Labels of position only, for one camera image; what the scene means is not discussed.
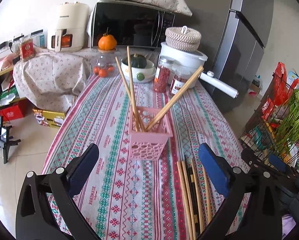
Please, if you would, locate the black chopstick two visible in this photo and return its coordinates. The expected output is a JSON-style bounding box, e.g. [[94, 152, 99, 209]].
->
[[187, 167, 200, 238]]

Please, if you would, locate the black chopstick one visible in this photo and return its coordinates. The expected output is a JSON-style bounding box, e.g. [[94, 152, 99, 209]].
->
[[186, 165, 199, 237]]

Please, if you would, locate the wooden chopstick two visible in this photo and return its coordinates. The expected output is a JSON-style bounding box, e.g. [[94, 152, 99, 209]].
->
[[181, 161, 196, 239]]

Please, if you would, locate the wooden chopstick one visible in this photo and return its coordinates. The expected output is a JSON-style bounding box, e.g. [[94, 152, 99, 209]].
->
[[177, 161, 193, 240]]

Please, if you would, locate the pink perforated utensil holder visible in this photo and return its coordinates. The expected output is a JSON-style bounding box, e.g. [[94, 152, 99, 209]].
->
[[128, 107, 173, 161]]

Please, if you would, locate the wooden chopstick five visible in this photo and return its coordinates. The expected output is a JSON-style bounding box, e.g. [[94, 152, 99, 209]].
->
[[146, 65, 204, 131]]

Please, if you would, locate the wooden chopstick four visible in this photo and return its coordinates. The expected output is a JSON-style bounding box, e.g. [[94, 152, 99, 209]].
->
[[127, 46, 140, 132]]

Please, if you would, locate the wooden chopstick three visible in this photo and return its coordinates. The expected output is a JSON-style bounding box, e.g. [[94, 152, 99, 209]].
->
[[115, 57, 145, 132]]

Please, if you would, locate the green vegetable bunch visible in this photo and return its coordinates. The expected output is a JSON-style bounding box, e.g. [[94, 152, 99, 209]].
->
[[275, 89, 299, 152]]

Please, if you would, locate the red plastic bag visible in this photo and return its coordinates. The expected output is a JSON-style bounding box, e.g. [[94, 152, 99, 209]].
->
[[273, 62, 299, 106]]

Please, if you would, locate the patterned woven tablecloth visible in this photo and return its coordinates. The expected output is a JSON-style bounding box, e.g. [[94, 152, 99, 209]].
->
[[43, 76, 249, 239]]

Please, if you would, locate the black spare gripper on floor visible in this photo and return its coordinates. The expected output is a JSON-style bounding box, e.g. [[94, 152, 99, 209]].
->
[[0, 116, 21, 164]]

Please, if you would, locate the yellow cardboard box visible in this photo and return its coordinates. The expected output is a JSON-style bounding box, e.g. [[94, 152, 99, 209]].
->
[[32, 108, 66, 128]]

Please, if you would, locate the red box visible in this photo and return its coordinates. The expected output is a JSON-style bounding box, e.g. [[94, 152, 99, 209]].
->
[[0, 99, 28, 122]]

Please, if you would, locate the jar of red goji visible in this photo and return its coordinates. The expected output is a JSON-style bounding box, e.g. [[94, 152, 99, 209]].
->
[[153, 56, 174, 93]]

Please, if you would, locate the floral cloth cover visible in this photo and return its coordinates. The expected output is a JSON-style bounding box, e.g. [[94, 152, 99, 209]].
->
[[13, 47, 163, 113]]

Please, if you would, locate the white bowl green knob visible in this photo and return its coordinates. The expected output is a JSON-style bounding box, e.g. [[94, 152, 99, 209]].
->
[[121, 60, 156, 83]]

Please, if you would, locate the woven lidded basket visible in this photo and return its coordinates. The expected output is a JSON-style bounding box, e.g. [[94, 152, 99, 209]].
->
[[165, 25, 201, 52]]

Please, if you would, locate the grey refrigerator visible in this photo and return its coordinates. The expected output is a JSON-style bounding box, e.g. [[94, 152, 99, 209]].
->
[[174, 0, 274, 113]]

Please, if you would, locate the dark green squash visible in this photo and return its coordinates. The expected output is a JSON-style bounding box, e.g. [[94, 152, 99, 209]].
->
[[122, 54, 147, 69]]

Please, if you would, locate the clear jar with tomatoes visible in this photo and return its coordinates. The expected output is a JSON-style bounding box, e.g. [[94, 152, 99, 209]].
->
[[91, 49, 121, 77]]

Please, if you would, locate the red snack bag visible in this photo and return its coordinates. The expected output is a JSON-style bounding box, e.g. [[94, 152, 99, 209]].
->
[[19, 36, 36, 62]]

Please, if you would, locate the orange tangerine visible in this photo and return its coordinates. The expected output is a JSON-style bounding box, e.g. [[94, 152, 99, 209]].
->
[[98, 30, 117, 50]]

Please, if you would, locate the black microwave oven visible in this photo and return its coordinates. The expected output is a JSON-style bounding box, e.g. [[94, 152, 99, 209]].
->
[[90, 0, 175, 48]]

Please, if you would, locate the cream air fryer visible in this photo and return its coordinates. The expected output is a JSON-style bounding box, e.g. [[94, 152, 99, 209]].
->
[[47, 2, 89, 52]]

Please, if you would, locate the black wire rack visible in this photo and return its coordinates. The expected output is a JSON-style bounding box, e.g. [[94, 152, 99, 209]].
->
[[239, 75, 299, 172]]

